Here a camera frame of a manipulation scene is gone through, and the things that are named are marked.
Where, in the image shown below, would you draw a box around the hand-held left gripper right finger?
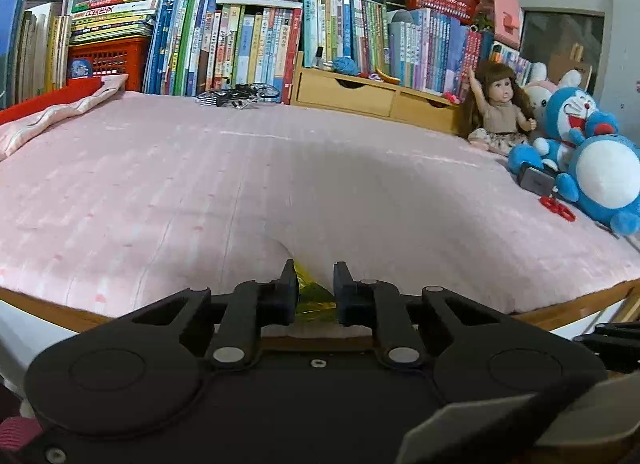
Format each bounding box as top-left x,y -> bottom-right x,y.
333,261 -> 507,369

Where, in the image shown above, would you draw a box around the wooden drawer organiser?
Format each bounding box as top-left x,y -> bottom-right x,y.
291,51 -> 464,136

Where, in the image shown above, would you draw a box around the pink red box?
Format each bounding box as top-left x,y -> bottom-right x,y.
476,0 -> 526,51

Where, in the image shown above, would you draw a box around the row of upright books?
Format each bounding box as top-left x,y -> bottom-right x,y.
0,0 -> 72,109
387,7 -> 497,96
487,41 -> 534,88
300,0 -> 392,79
143,0 -> 304,106

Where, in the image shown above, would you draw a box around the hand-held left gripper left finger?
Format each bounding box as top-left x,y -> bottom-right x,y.
129,259 -> 301,369

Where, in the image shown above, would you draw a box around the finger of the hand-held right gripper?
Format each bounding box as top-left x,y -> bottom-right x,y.
594,322 -> 640,338
573,334 -> 640,375

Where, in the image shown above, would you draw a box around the red scissors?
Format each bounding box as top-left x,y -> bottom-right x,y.
539,195 -> 578,222

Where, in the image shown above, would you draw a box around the yellow green wrapper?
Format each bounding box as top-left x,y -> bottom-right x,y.
294,264 -> 338,326

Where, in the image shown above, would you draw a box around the person's left leg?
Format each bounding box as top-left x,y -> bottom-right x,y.
0,416 -> 42,462

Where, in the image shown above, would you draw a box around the red board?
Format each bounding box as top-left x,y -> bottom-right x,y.
0,78 -> 104,126

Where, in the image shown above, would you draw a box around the large blue cat plush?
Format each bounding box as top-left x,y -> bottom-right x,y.
554,112 -> 640,238

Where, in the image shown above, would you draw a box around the long-haired doll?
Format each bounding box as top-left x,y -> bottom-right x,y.
466,60 -> 539,154

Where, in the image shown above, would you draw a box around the grey device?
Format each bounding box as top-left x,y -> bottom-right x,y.
516,164 -> 559,196

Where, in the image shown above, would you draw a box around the small blue cat plush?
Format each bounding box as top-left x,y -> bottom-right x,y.
507,86 -> 615,174

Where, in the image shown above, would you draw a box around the stack of flat books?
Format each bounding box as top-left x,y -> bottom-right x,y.
70,0 -> 161,44

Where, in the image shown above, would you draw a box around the white bed base panel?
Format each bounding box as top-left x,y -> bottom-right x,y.
0,300 -> 93,390

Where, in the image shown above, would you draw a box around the white bunny plush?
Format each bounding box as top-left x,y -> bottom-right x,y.
522,62 -> 584,119

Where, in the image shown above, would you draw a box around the red plastic crate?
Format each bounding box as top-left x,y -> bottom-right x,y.
66,37 -> 152,93

